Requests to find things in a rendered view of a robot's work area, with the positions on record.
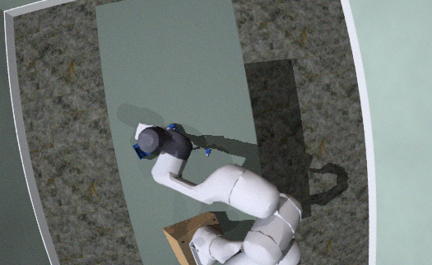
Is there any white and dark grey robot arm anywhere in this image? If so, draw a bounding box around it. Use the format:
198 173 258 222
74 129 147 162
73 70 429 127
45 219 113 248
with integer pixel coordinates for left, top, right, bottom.
135 123 303 265

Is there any blue rack of three bins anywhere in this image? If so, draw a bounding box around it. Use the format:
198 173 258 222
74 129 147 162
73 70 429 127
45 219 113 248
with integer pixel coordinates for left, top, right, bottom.
133 123 179 159

